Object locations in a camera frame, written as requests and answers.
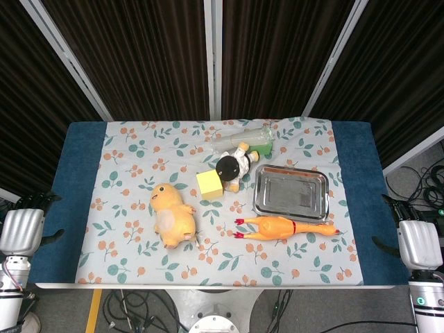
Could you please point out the dark brown curtain panel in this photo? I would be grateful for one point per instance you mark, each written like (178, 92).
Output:
(399, 76)
(24, 104)
(277, 55)
(138, 59)

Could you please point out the rubber chicken toy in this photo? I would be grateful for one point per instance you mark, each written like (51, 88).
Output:
(274, 227)

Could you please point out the floral patterned tablecloth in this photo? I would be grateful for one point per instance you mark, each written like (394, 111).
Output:
(138, 156)

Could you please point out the yellow foam cube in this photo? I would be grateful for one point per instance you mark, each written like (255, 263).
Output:
(209, 185)

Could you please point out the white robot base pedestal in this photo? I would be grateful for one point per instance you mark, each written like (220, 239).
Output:
(211, 308)

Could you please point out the stainless steel tray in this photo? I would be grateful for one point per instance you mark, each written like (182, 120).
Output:
(289, 192)

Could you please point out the blue table cover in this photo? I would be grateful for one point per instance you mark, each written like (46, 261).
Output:
(76, 194)

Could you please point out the yellow plush chick toy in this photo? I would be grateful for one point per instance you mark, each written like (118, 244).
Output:
(173, 215)

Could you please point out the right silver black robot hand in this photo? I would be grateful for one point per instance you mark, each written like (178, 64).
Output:
(416, 244)

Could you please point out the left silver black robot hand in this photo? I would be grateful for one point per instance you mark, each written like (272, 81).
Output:
(21, 230)

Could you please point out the green block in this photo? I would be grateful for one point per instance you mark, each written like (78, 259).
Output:
(264, 149)

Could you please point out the yellow floor tape strip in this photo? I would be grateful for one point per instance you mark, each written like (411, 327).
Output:
(93, 310)

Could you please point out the white sneaker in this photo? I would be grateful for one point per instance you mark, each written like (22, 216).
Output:
(33, 322)

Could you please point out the grey partition frame post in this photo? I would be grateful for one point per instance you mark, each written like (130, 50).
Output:
(212, 59)
(334, 59)
(69, 62)

